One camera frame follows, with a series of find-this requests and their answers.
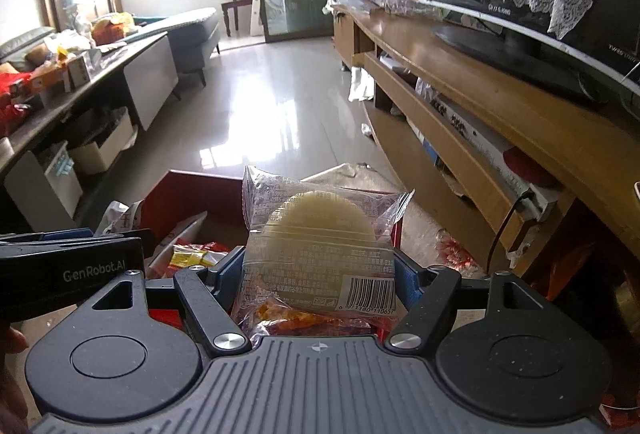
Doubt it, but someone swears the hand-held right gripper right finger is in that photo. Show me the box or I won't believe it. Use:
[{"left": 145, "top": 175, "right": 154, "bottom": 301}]
[{"left": 384, "top": 249, "right": 561, "bottom": 351}]

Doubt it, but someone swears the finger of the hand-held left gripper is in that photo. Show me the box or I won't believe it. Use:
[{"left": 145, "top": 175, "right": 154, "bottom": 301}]
[{"left": 0, "top": 228, "right": 153, "bottom": 261}]

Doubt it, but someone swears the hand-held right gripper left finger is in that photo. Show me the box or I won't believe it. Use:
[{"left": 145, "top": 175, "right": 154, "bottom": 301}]
[{"left": 60, "top": 247, "right": 252, "bottom": 359}]

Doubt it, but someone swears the red and yellow snack packet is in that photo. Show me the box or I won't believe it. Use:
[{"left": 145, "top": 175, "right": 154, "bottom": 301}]
[{"left": 167, "top": 241, "right": 233, "bottom": 277}]

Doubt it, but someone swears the red cardboard box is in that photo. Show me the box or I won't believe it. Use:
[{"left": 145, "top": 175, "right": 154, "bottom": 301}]
[{"left": 142, "top": 169, "right": 406, "bottom": 330}]

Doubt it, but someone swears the round pastry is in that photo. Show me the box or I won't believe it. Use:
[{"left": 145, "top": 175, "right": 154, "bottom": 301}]
[{"left": 231, "top": 164, "right": 416, "bottom": 340}]

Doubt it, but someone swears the person's left hand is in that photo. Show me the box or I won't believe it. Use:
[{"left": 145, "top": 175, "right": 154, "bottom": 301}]
[{"left": 0, "top": 321, "right": 30, "bottom": 432}]

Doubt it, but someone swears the white storage box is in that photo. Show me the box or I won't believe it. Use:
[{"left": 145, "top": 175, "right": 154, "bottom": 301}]
[{"left": 67, "top": 107, "right": 136, "bottom": 175}]

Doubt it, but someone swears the red packages pile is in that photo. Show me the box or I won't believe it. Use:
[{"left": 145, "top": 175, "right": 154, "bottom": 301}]
[{"left": 0, "top": 59, "right": 31, "bottom": 135}]

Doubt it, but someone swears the white media player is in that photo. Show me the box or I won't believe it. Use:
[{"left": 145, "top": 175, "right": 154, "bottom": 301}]
[{"left": 430, "top": 94, "right": 556, "bottom": 220}]

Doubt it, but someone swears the small grey box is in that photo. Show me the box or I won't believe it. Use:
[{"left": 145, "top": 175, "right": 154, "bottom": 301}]
[{"left": 67, "top": 52, "right": 93, "bottom": 90}]

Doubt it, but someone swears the dark coffee table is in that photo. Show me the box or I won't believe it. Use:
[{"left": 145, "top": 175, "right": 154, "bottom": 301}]
[{"left": 0, "top": 32, "right": 180, "bottom": 235}]

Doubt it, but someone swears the white plastic bag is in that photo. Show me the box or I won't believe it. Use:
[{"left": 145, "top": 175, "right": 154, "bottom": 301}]
[{"left": 347, "top": 67, "right": 376, "bottom": 102}]

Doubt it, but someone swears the orange and yellow bag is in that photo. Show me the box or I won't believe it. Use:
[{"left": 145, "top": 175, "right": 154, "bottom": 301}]
[{"left": 92, "top": 12, "right": 136, "bottom": 46}]

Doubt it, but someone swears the wooden television stand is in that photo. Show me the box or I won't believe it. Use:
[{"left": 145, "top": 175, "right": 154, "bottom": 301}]
[{"left": 332, "top": 3, "right": 640, "bottom": 285}]

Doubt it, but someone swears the grey sofa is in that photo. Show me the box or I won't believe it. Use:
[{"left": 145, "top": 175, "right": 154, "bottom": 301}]
[{"left": 135, "top": 7, "right": 222, "bottom": 88}]

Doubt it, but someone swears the black television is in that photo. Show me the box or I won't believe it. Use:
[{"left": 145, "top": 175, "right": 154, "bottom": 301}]
[{"left": 417, "top": 0, "right": 640, "bottom": 105}]

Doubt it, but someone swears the black power cable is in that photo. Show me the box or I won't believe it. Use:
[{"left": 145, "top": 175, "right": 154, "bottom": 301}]
[{"left": 487, "top": 191, "right": 531, "bottom": 272}]

